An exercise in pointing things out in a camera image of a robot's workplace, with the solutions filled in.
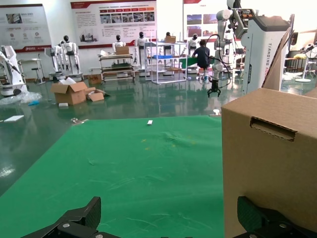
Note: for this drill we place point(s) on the small white foam block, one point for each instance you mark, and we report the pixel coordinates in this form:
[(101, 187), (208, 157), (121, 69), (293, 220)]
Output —
[(64, 105)]

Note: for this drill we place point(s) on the clear plastic wrap pile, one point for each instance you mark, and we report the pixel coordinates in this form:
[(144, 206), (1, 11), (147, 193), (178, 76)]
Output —
[(24, 96)]

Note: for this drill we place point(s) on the green table cloth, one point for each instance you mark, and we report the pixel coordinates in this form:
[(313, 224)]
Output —
[(123, 173)]

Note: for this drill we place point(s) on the seated person dark shirt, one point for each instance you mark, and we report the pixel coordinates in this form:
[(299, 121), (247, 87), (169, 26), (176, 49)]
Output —
[(201, 55)]

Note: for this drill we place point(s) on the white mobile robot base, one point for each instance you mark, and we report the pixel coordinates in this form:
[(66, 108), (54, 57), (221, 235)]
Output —
[(10, 74)]

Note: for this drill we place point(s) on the wall info board photo row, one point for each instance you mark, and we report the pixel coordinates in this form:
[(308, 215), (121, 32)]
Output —
[(111, 29)]

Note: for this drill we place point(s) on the flat white foam board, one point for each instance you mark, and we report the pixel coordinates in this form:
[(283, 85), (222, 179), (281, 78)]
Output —
[(13, 119)]

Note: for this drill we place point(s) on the white floor stand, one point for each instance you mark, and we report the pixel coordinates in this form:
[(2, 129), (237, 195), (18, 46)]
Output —
[(303, 79)]

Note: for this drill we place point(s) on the black claw gripper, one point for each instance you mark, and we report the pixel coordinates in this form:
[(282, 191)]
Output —
[(214, 91)]

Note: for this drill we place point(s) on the blue crumpled item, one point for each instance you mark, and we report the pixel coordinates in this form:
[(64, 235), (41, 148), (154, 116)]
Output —
[(34, 103)]

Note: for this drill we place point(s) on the closed brown floor carton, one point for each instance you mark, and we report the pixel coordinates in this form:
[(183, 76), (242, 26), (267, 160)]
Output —
[(94, 79)]

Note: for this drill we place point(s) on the small flat floor carton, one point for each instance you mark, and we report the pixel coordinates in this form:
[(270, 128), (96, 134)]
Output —
[(96, 96)]

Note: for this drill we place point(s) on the white collaborative robot arm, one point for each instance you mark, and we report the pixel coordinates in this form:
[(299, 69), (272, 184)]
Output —
[(221, 24)]

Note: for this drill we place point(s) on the metal shelf cart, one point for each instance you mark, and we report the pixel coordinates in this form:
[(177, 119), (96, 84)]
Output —
[(116, 65)]

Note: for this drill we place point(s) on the wall info board large photos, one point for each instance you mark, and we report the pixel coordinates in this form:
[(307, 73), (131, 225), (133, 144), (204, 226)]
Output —
[(198, 24)]

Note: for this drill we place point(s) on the brown carton on rack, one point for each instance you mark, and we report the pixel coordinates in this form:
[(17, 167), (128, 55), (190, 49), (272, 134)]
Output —
[(170, 39)]

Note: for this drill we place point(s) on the brown cardboard box open lid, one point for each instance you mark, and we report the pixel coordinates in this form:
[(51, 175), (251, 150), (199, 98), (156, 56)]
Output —
[(267, 161)]

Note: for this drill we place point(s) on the black round stool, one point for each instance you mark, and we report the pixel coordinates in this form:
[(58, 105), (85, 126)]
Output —
[(37, 70)]

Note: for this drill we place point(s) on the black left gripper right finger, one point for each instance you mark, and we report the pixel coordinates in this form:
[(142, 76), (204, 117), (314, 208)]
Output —
[(257, 220)]

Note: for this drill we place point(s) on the large open floor carton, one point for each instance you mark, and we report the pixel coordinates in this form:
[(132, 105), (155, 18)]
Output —
[(71, 95)]

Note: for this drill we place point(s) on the wall info board with icons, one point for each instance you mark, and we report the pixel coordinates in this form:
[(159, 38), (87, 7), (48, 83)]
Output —
[(24, 24)]

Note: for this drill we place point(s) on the small white strip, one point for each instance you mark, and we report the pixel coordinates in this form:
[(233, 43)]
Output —
[(149, 122)]

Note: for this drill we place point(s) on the white frame rack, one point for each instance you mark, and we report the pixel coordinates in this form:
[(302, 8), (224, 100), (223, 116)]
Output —
[(158, 44)]

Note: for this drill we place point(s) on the brown carton on cart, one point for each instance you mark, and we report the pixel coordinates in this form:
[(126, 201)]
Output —
[(122, 50)]

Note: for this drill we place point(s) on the blue plastic tray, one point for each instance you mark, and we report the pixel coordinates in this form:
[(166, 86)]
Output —
[(161, 57)]

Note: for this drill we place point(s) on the green covered table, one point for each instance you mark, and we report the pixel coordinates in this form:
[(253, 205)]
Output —
[(189, 62)]

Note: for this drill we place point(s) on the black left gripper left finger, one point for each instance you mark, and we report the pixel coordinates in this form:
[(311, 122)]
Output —
[(74, 220)]

